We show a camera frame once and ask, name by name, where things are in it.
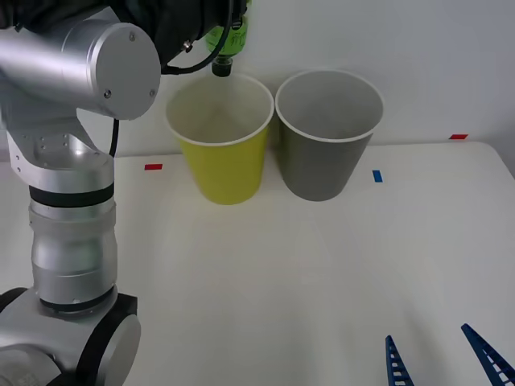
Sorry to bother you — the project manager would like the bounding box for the green label plastic bottle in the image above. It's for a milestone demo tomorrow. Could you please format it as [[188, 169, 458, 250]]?
[[204, 14, 249, 78]]

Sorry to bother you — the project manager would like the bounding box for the grey plastic bin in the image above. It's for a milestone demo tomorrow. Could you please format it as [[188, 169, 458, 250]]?
[[274, 69, 386, 203]]

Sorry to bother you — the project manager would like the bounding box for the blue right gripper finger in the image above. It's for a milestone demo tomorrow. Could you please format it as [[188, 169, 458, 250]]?
[[460, 322, 515, 386], [385, 334, 414, 386]]

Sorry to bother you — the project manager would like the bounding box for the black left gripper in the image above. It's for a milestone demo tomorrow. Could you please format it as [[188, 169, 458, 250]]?
[[199, 0, 253, 39]]

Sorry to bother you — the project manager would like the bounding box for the yellow-green plastic bin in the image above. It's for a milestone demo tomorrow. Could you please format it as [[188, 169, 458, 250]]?
[[165, 72, 276, 207]]

